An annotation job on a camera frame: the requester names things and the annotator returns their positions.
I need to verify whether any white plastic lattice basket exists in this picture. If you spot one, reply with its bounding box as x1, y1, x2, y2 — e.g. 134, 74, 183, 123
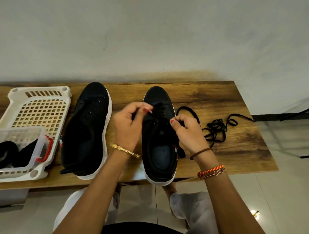
0, 86, 72, 183

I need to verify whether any person's black shirt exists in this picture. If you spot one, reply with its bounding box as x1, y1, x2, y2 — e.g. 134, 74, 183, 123
101, 221, 183, 234

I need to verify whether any orange braided bracelet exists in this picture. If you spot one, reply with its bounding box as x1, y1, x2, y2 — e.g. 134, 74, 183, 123
197, 164, 227, 180

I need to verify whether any black sneaker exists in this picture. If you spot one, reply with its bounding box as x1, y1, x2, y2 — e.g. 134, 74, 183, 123
141, 86, 186, 187
60, 81, 113, 181

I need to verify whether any person's left hand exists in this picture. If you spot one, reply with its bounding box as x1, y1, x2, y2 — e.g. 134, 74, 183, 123
111, 101, 154, 155

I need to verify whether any black tripod stand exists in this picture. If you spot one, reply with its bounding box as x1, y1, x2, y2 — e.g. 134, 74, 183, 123
279, 108, 309, 159

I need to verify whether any gold bracelet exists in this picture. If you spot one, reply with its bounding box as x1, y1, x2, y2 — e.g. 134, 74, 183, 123
109, 143, 142, 160

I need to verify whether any person's right hand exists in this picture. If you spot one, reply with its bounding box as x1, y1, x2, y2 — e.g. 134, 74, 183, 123
169, 114, 211, 158

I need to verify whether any white box under table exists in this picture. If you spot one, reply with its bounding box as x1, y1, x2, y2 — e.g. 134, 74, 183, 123
0, 187, 30, 207

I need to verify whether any person's right forearm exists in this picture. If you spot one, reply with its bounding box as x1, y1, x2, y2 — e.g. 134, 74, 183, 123
192, 150, 266, 234

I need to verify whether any black shoelace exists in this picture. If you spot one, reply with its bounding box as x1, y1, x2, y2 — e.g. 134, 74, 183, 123
150, 102, 201, 126
202, 113, 255, 149

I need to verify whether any clear container with red handles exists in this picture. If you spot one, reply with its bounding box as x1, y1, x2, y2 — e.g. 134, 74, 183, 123
0, 126, 55, 173

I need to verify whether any black rolled band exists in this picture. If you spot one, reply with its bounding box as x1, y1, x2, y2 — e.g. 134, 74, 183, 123
0, 141, 19, 169
14, 139, 40, 168

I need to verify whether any person's left forearm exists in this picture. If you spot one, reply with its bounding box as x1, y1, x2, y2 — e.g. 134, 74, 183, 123
52, 148, 139, 234

